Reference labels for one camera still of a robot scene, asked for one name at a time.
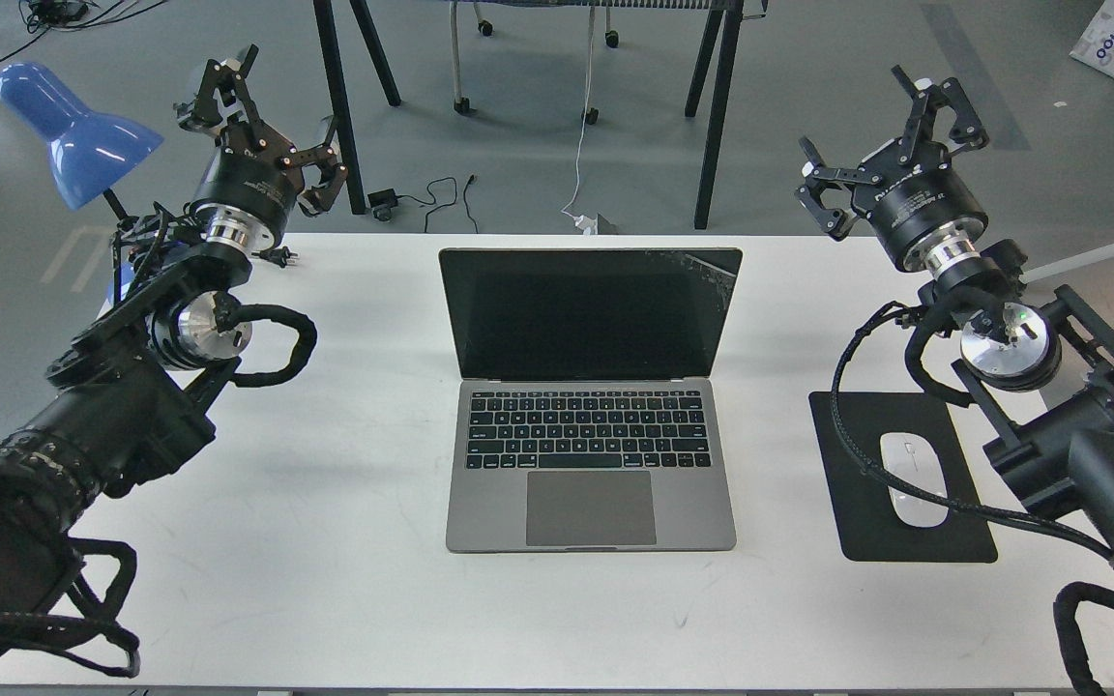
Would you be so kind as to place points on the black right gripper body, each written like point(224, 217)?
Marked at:
point(908, 216)

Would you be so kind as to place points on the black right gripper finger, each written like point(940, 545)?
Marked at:
point(857, 182)
point(918, 148)

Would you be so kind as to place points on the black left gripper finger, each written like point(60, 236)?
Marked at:
point(316, 173)
point(221, 105)

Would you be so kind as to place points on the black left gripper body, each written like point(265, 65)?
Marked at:
point(254, 196)

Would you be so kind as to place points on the grey laptop computer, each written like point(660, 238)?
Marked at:
point(586, 418)

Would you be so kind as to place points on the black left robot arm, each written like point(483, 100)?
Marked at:
point(134, 390)

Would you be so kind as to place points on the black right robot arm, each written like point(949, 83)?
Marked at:
point(1043, 375)

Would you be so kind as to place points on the blue desk lamp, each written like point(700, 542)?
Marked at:
point(89, 151)

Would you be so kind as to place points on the white chair leg with caster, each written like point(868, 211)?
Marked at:
point(1099, 253)

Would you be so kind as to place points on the white computer mouse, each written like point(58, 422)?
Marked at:
point(912, 458)

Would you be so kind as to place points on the black mouse pad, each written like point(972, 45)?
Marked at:
point(869, 529)

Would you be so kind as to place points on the black power adapter with cable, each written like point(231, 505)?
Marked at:
point(382, 203)

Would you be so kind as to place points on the black table frame background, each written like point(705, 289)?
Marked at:
point(707, 84)

